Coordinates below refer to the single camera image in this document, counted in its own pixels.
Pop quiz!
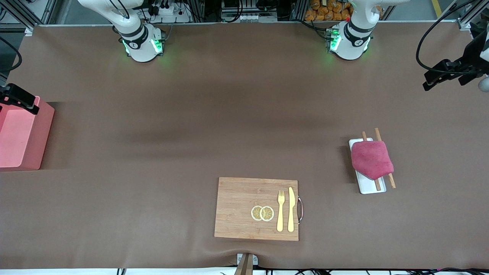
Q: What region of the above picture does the pink terry cloth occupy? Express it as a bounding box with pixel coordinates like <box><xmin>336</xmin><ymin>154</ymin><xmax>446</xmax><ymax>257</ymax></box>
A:
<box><xmin>351</xmin><ymin>140</ymin><xmax>394</xmax><ymax>181</ymax></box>

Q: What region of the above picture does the pink plastic bin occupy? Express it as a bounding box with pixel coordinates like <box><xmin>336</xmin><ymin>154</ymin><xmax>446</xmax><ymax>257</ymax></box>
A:
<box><xmin>0</xmin><ymin>95</ymin><xmax>55</xmax><ymax>171</ymax></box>

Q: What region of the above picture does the white rectangular tray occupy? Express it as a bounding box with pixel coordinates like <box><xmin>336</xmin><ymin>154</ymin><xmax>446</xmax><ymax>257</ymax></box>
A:
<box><xmin>348</xmin><ymin>137</ymin><xmax>387</xmax><ymax>194</ymax></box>

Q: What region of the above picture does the orange snack packets pile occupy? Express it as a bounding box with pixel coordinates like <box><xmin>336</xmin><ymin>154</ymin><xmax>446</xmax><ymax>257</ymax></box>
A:
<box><xmin>304</xmin><ymin>0</ymin><xmax>354</xmax><ymax>22</ymax></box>

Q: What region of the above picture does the white power strip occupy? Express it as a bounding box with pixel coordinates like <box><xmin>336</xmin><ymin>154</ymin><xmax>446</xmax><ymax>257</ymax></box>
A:
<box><xmin>147</xmin><ymin>3</ymin><xmax>191</xmax><ymax>23</ymax></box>

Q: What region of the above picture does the brown table cover sheet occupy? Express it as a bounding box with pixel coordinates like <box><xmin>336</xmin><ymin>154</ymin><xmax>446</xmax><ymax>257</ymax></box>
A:
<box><xmin>0</xmin><ymin>21</ymin><xmax>489</xmax><ymax>270</ymax></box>

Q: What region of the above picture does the yellow plastic knife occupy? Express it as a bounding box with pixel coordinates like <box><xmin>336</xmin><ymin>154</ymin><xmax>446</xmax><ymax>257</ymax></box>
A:
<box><xmin>287</xmin><ymin>186</ymin><xmax>296</xmax><ymax>233</ymax></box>

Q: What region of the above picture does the black electronics rack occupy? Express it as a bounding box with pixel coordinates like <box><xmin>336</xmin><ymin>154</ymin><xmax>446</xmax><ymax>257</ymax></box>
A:
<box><xmin>221</xmin><ymin>0</ymin><xmax>281</xmax><ymax>23</ymax></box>

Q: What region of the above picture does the yellow plastic fork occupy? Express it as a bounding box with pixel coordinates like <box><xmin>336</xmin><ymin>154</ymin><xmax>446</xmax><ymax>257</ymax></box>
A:
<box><xmin>277</xmin><ymin>190</ymin><xmax>286</xmax><ymax>232</ymax></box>

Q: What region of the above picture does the bamboo cutting board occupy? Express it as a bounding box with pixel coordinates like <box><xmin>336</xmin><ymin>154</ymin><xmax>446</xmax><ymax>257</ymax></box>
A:
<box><xmin>214</xmin><ymin>177</ymin><xmax>304</xmax><ymax>242</ymax></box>

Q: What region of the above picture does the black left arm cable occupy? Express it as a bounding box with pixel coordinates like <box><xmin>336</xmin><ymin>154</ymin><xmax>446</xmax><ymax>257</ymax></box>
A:
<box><xmin>416</xmin><ymin>0</ymin><xmax>482</xmax><ymax>76</ymax></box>

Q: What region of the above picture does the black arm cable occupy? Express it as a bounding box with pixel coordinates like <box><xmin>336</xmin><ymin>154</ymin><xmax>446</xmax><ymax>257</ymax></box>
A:
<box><xmin>0</xmin><ymin>36</ymin><xmax>23</xmax><ymax>74</ymax></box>
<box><xmin>416</xmin><ymin>0</ymin><xmax>482</xmax><ymax>76</ymax></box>

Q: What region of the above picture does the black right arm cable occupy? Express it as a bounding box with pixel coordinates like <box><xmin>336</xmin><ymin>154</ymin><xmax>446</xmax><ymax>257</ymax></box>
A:
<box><xmin>0</xmin><ymin>36</ymin><xmax>23</xmax><ymax>74</ymax></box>

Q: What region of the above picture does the aluminium frame post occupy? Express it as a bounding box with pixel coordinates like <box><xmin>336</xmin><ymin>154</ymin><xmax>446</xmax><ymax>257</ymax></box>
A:
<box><xmin>0</xmin><ymin>0</ymin><xmax>52</xmax><ymax>36</ymax></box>
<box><xmin>443</xmin><ymin>0</ymin><xmax>489</xmax><ymax>31</ymax></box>

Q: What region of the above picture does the metal table clamp bracket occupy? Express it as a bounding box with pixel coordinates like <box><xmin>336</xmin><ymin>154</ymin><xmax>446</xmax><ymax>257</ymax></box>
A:
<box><xmin>234</xmin><ymin>253</ymin><xmax>259</xmax><ymax>275</ymax></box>

